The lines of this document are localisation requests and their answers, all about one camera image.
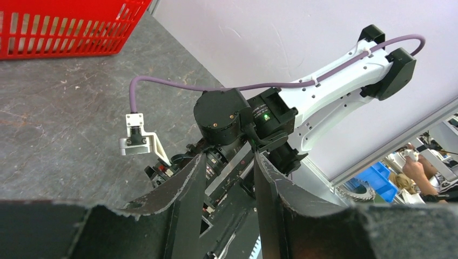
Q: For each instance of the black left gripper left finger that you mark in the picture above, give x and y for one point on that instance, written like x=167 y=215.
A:
x=165 y=223

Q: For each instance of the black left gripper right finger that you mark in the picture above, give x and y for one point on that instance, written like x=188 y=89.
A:
x=295 y=223

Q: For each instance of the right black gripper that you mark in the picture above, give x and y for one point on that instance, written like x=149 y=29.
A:
x=161 y=172

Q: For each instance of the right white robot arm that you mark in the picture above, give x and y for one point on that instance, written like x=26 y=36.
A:
x=286 y=119

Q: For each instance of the blue plastic bin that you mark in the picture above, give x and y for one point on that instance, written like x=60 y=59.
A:
x=377 y=176

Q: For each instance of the person in background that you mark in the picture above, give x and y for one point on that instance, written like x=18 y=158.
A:
x=433 y=186

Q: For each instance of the red plastic shopping basket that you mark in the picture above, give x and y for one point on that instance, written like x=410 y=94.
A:
x=57 y=29

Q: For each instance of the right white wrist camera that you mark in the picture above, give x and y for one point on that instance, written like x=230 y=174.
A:
x=139 y=141

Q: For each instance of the aluminium frame rail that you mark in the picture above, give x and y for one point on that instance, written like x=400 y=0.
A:
x=437 y=126

